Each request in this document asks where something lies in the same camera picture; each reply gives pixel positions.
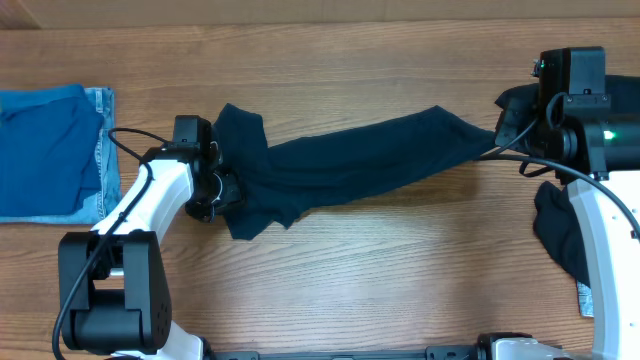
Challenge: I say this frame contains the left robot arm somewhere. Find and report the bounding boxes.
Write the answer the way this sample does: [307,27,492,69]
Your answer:
[51,115,245,359]

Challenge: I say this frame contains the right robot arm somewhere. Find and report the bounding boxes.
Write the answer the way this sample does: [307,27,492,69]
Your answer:
[486,47,639,359]

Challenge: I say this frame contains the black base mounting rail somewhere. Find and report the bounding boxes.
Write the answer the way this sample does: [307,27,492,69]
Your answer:
[204,345,486,360]

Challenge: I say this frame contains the dark navy t-shirt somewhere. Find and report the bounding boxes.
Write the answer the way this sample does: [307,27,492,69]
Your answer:
[213,104,494,240]

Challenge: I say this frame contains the folded blue t-shirt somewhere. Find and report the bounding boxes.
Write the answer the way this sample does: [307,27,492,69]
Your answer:
[1,85,103,217]

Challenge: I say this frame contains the dark navy garment pile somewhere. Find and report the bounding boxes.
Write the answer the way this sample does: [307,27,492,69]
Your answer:
[494,74,640,289]

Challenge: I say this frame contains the folded light blue jeans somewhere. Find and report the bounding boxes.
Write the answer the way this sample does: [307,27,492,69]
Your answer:
[1,87,121,225]

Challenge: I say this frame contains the light denim garment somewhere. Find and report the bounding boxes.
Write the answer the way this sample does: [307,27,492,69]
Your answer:
[576,281,594,318]

